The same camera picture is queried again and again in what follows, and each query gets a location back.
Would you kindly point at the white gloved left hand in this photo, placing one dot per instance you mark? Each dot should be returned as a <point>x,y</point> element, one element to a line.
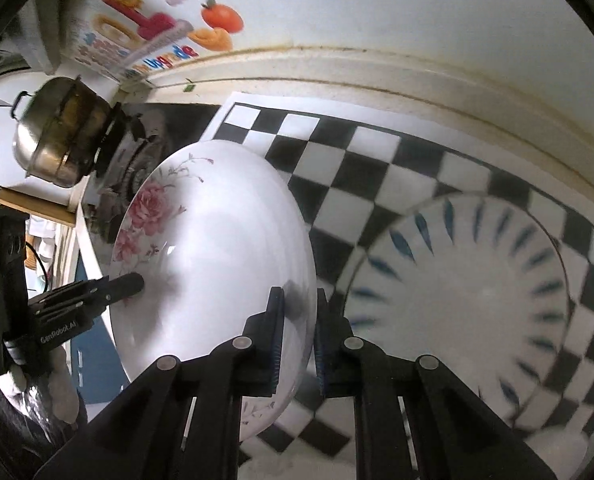
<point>50,396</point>

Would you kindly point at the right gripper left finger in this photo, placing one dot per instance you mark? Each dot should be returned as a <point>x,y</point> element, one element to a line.
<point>260,374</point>

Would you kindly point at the colourful fruit wall sticker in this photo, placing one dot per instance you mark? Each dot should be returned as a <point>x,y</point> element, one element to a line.
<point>130,39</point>

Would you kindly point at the white plate with blue petals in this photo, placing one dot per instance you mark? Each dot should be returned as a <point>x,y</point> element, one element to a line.
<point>474,281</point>

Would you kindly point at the black white checkered mat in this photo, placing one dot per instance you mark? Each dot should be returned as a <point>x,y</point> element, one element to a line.
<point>355,173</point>

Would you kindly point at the stainless steel pot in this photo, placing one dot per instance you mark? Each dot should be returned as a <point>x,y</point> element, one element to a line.
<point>59,129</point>

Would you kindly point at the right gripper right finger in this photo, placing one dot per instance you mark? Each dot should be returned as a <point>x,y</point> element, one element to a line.
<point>333,361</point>

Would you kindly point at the white plate with pink flowers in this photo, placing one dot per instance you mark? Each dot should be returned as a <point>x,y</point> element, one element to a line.
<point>211,230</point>

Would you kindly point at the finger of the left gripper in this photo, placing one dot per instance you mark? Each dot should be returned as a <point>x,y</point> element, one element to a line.
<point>102,292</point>

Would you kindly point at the black gas stove burner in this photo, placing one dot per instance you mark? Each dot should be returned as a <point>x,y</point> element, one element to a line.
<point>133,147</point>

